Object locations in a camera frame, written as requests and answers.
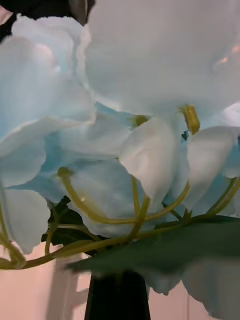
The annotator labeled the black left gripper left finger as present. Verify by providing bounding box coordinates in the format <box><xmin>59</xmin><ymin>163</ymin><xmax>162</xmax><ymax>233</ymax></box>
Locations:
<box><xmin>84</xmin><ymin>272</ymin><xmax>119</xmax><ymax>320</ymax></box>

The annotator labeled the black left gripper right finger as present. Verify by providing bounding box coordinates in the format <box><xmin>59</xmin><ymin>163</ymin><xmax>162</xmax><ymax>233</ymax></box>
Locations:
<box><xmin>117</xmin><ymin>270</ymin><xmax>152</xmax><ymax>320</ymax></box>

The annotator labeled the pale blue artificial flower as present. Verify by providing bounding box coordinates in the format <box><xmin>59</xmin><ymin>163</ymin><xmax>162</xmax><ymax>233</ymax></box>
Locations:
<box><xmin>0</xmin><ymin>0</ymin><xmax>240</xmax><ymax>320</ymax></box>

